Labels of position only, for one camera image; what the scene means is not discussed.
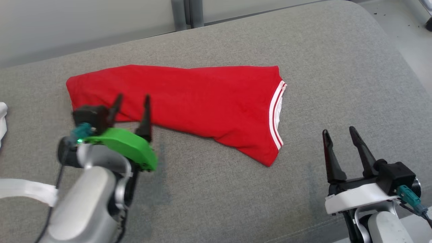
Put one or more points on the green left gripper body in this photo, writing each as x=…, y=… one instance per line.
x=130, y=145

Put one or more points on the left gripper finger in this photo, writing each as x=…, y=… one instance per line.
x=146, y=118
x=115, y=109

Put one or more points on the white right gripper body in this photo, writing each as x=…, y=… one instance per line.
x=357, y=197

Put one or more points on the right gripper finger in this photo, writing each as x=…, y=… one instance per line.
x=334, y=162
x=366, y=157

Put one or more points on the red garment with white trim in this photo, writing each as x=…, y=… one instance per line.
x=209, y=101

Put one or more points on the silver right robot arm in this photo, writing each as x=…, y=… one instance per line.
x=388, y=226

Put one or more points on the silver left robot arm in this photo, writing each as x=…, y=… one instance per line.
x=87, y=202

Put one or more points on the grey fabric sofa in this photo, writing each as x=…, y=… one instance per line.
x=236, y=189

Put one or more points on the small black floor object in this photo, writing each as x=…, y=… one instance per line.
x=429, y=24

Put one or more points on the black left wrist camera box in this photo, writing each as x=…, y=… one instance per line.
x=89, y=116

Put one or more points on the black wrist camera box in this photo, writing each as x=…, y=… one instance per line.
x=89, y=116
x=396, y=177

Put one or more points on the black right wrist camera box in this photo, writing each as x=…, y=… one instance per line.
x=396, y=177

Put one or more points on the teal left camera connector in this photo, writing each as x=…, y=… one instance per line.
x=82, y=131

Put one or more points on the teal camera connector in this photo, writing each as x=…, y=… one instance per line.
x=409, y=197
x=82, y=131

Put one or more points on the teal right camera connector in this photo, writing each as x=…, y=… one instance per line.
x=409, y=197

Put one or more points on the grey vertical frame post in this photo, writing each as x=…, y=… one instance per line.
x=187, y=13

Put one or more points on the white slanted frame bar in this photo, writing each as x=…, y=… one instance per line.
x=426, y=7

